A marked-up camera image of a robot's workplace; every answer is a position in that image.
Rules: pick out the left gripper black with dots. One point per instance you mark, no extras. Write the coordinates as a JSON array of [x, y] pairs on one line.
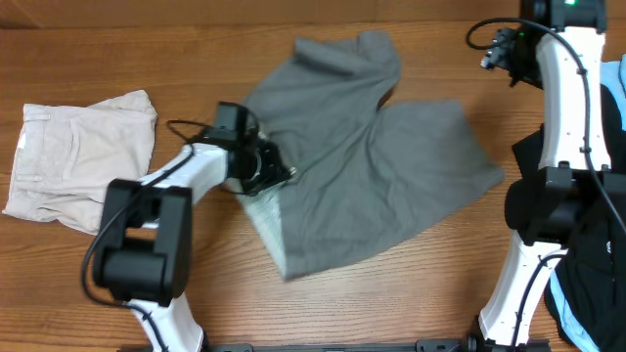
[[276, 167]]

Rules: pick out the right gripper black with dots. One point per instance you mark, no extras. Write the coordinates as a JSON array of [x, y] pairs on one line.
[[497, 58]]

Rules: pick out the grey shorts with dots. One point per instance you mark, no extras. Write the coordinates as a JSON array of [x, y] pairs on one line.
[[366, 175]]

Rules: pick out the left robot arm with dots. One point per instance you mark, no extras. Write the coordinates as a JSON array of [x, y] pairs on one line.
[[140, 260]]

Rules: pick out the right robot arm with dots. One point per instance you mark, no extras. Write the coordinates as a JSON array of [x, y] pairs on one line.
[[556, 46]]

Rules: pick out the light blue garment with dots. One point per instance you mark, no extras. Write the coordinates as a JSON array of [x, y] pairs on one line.
[[613, 78]]

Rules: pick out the beige folded shorts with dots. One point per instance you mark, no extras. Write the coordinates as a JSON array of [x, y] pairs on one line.
[[66, 157]]

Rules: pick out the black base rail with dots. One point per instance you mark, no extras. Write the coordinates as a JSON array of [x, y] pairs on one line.
[[425, 345]]

